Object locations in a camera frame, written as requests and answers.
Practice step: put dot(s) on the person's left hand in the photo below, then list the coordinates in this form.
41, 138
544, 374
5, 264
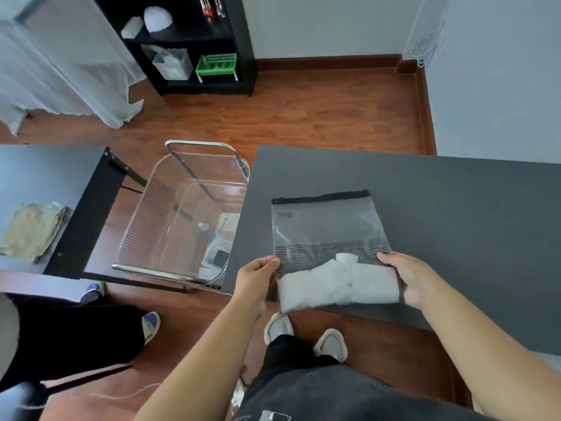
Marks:
254, 280

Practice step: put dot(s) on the person's right hand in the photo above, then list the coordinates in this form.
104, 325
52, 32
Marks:
412, 276

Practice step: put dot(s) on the clear zip bag with cotton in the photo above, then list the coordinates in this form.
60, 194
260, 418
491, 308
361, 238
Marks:
324, 232

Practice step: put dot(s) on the person's left forearm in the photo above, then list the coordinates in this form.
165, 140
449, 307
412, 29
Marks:
201, 368

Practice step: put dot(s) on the person's right forearm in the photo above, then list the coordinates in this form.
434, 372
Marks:
491, 355

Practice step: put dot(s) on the person's grey white shoe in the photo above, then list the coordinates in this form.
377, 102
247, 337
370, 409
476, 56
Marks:
278, 328
331, 344

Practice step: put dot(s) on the person's black trousers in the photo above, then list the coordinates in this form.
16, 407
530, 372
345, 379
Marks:
333, 390

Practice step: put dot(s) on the green plastic basket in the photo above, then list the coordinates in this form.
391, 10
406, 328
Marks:
217, 67

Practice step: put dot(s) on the white storage box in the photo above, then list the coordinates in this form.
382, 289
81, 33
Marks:
173, 63

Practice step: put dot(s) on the pile of small packets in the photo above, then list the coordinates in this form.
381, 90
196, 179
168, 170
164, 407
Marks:
217, 254

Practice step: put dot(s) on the black table metal legs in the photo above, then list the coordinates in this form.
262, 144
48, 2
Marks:
57, 179

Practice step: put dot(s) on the olive folded towel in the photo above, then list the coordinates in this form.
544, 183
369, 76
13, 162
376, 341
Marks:
33, 232

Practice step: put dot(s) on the black bookshelf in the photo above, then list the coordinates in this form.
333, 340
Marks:
243, 48

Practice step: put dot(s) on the row of nail polish bottles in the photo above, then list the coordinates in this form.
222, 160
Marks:
210, 7

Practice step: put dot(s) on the white lace tablecloth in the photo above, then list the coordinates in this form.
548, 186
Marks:
65, 74

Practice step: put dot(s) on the white dome nail lamp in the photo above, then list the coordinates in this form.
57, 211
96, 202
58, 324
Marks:
158, 18

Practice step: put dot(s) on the white hand rest block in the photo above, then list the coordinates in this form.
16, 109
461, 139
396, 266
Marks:
132, 28

